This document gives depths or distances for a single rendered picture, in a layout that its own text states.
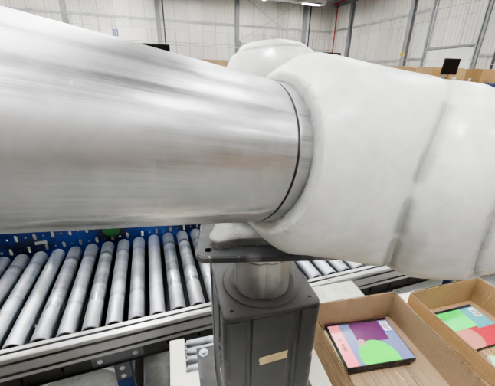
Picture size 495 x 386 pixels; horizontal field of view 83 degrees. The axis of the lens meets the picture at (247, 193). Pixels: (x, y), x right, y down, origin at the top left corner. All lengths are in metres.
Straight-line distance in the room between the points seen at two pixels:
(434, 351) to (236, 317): 0.59
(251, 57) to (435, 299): 0.95
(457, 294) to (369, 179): 1.03
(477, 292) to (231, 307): 0.91
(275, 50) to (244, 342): 0.45
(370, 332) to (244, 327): 0.50
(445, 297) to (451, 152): 0.98
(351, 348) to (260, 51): 0.75
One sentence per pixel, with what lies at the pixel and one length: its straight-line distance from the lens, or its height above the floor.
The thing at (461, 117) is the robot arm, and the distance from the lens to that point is 0.21.
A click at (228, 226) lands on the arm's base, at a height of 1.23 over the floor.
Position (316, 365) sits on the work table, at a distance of 0.88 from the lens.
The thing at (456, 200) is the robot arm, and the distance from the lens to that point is 0.19.
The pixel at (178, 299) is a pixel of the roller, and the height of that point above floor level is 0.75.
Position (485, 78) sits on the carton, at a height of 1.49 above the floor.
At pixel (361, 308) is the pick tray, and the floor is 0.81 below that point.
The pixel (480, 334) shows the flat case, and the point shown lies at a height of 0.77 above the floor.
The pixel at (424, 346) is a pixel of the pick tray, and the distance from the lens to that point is 0.97.
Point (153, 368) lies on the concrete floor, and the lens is 1.83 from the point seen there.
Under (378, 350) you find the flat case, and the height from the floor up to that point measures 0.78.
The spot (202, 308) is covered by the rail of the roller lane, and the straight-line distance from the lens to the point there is 1.00.
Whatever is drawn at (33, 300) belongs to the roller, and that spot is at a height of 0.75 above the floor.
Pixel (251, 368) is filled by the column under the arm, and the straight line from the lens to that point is 0.61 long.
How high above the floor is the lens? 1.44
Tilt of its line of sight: 23 degrees down
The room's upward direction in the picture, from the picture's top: 1 degrees clockwise
